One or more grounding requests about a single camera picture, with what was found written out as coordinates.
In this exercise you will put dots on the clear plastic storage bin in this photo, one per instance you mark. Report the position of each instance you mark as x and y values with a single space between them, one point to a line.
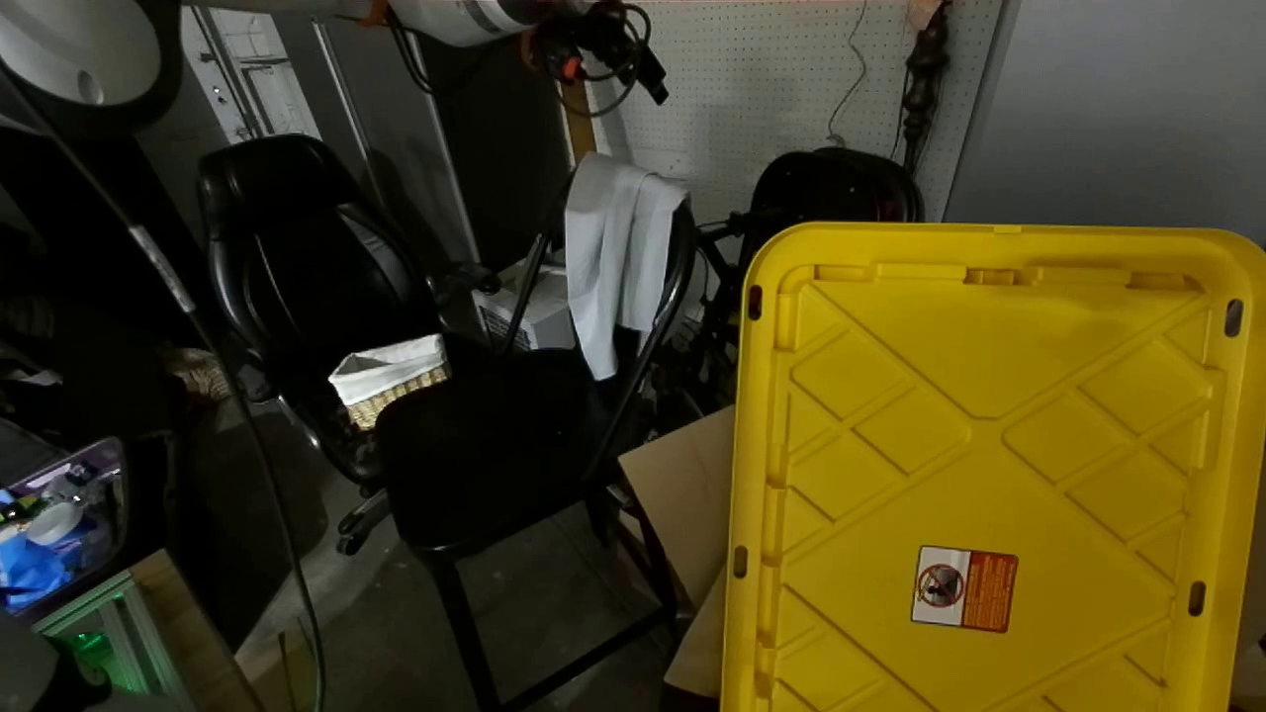
60 525

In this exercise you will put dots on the black office chair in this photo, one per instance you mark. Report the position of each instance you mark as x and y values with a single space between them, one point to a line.
305 269

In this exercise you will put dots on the white lined wicker basket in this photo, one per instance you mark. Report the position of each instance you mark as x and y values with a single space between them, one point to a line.
379 377

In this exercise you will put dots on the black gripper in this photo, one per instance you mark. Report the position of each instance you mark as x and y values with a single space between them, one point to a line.
619 32

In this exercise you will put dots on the black metal folding chair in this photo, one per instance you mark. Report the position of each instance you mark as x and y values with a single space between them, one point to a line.
513 442

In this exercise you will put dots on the brown cardboard box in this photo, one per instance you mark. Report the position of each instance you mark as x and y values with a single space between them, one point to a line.
681 483

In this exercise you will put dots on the black folded chair at wall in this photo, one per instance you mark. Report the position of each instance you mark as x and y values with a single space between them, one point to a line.
829 185

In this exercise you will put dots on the white towel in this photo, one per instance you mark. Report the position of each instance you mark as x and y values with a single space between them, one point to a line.
619 231

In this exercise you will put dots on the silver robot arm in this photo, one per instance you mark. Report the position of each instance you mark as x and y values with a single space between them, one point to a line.
116 64

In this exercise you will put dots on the yellow plastic bin lid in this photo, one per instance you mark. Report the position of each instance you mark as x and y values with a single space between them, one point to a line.
996 468

